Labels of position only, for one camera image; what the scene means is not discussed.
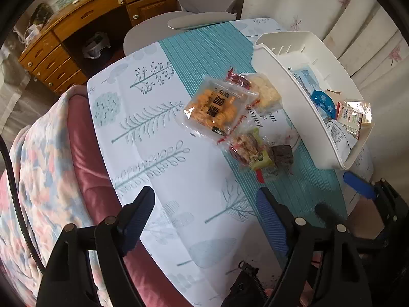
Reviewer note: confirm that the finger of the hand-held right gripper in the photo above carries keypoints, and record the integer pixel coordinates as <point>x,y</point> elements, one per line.
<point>330,213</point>
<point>358,184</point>

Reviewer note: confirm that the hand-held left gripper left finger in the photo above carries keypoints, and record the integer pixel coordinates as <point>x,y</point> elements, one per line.
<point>137,224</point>

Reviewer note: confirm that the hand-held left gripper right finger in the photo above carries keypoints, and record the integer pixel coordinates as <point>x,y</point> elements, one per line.
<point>271,227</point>

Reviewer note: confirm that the white snack packet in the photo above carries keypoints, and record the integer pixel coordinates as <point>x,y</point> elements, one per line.
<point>340,136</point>

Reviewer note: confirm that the green snack packet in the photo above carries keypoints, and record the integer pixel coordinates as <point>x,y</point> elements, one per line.
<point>260,163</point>

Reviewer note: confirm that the red label snack packet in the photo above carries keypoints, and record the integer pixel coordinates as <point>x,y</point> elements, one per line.
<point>351,116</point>

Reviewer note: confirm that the brown cake packet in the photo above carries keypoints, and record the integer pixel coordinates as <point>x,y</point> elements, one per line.
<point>281,155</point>

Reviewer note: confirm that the nut bar packet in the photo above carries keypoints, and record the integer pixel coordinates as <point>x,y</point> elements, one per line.
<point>246,147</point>

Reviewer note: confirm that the blue snack packet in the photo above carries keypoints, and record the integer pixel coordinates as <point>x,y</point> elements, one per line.
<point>322,100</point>

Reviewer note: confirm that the clear bag with blue label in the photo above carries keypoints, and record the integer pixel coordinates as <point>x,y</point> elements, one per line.
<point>303,75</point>

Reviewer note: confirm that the pale rice cracker packet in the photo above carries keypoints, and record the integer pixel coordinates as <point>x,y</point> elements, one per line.
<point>265,92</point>

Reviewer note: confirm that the orange cracker packet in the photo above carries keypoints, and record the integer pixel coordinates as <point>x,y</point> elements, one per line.
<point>214,105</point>

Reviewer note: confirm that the white plastic storage bin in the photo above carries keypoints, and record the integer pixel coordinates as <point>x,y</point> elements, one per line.
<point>281,67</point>

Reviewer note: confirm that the dark red snack packet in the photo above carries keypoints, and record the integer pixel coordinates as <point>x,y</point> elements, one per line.
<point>238,78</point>

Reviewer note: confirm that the black zipper bag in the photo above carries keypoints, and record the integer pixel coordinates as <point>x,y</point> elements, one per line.
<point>242,284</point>

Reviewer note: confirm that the floral fleece blanket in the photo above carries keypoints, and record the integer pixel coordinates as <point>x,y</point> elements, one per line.
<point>48,172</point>

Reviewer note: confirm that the lace cloth cover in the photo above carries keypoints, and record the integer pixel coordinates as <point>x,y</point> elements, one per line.
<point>12,96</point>

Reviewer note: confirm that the white floral curtain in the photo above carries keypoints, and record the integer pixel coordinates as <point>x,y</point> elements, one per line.
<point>319,0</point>

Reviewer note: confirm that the grey office chair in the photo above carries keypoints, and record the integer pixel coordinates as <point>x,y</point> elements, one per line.
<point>143,35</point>

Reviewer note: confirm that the wooden desk with drawers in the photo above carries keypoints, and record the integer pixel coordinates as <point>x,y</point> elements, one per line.
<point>80,16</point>

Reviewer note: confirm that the white power strip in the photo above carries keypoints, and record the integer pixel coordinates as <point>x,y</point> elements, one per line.
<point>30,32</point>

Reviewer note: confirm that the dark patterned pouch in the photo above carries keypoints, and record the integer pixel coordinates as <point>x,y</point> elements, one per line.
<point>40,12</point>

